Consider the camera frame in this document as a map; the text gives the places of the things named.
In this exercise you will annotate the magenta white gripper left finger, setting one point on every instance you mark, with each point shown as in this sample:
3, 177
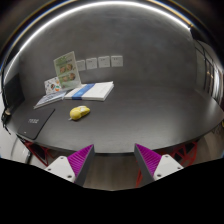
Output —
73, 168

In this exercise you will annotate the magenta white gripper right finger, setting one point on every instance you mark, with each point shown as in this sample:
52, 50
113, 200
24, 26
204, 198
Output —
153, 166

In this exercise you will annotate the red chair left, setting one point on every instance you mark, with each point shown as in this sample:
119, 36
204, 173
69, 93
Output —
40, 152

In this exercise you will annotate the flat magazine on table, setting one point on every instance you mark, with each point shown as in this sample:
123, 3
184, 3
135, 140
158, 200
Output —
50, 98

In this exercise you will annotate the white blue thick book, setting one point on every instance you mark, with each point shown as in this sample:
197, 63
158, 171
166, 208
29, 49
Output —
92, 91

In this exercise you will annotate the small colourful leaflet card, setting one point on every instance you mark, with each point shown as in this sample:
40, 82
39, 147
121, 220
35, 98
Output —
52, 85

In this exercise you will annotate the black clamp on table edge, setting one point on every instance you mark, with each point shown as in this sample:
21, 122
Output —
5, 118

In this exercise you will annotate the green standing menu card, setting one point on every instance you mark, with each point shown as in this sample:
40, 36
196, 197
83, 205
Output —
67, 71

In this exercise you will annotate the white wall socket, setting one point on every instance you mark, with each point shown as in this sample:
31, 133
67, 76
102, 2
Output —
116, 61
81, 65
104, 61
91, 63

